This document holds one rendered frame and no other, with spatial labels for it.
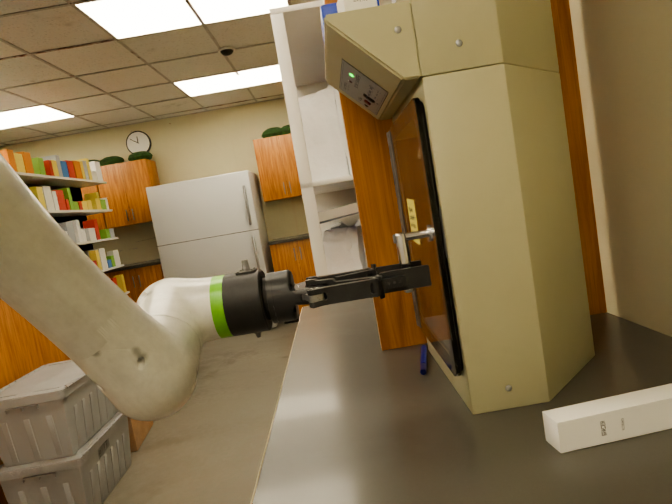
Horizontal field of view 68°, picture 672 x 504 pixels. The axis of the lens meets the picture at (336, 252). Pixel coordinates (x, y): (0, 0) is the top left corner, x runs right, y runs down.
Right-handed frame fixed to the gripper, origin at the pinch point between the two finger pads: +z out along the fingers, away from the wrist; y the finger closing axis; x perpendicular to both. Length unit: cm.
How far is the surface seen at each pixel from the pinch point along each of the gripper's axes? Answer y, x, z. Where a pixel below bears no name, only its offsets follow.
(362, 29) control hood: -5.2, -33.9, -1.1
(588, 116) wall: 36, -21, 49
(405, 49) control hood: -5.2, -30.5, 4.1
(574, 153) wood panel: 32, -14, 43
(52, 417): 149, 62, -149
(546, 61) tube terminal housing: 5.2, -28.1, 27.2
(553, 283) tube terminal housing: -0.7, 4.7, 21.4
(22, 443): 150, 72, -166
